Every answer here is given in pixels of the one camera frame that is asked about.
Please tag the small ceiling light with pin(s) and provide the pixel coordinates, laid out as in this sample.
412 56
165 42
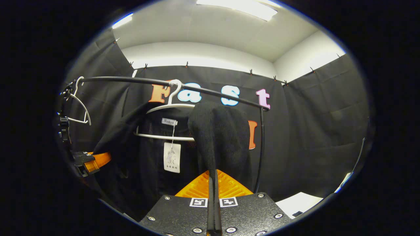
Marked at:
122 20

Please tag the black knit jacket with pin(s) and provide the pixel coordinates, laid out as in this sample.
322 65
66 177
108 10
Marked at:
223 131

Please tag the white paper hang tag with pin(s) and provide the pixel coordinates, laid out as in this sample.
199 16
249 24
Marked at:
172 157

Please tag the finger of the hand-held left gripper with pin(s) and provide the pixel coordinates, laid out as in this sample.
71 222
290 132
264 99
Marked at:
98 160

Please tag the black clothes rack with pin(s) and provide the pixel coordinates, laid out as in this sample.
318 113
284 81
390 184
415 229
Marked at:
124 78

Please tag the white metal cabinet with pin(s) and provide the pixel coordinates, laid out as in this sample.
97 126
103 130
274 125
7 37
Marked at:
298 203

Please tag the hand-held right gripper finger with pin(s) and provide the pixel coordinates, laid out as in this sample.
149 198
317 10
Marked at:
219 213
211 213

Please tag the white plastic hanger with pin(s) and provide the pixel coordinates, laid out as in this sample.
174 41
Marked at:
78 120
174 105

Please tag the long ceiling light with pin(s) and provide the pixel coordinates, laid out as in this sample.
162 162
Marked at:
236 8

